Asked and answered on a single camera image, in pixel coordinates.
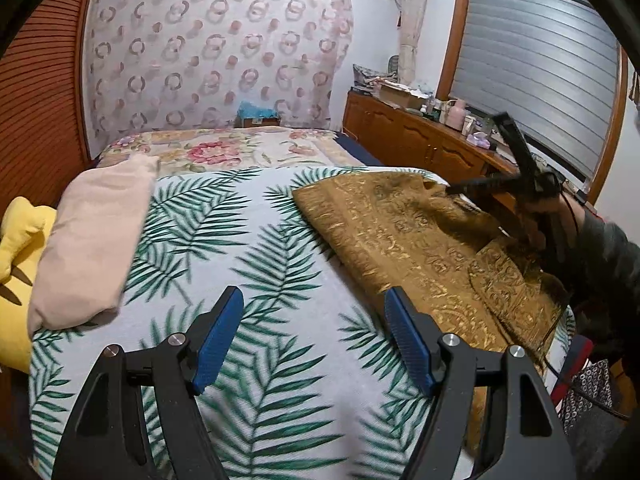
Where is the pink jug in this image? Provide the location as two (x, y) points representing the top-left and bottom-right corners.
(445, 99), (468, 131)

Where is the purple small object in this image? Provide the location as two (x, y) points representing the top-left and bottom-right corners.
(466, 131), (491, 151)

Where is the dark sleeved right forearm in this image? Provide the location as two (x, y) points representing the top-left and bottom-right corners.
(572, 212), (639, 330)

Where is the wooden sideboard cabinet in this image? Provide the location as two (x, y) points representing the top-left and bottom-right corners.
(343, 91), (518, 183)

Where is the pink beige pillow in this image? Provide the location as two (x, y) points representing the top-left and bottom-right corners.
(27, 154), (160, 334)

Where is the patterned lace curtain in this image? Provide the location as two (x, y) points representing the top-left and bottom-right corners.
(85, 0), (354, 153)

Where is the cardboard box on cabinet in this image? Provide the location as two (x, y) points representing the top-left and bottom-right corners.
(378, 84), (428, 110)

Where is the grey window blind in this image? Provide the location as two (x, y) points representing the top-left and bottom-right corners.
(450, 0), (618, 179)

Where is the floral quilt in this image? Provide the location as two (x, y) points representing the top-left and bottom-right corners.
(98, 126), (364, 177)

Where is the person's right hand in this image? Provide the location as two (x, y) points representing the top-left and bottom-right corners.
(516, 193), (586, 250)

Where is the yellow plush toy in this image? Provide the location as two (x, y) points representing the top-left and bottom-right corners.
(0, 196), (56, 374)

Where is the wooden louvered wardrobe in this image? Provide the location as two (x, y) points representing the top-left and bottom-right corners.
(1, 0), (93, 208)

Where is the brown patterned cloth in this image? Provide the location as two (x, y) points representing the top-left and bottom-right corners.
(292, 169), (572, 456)

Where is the palm leaf bedsheet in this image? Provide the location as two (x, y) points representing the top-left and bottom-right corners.
(27, 164), (576, 480)

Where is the box with blue cloth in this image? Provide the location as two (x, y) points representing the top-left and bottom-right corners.
(234, 101), (281, 128)

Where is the patterned bag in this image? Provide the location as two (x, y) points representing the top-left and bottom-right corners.
(559, 360), (613, 434)

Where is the cream side curtain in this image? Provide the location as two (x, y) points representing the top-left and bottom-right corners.
(398, 0), (427, 86)

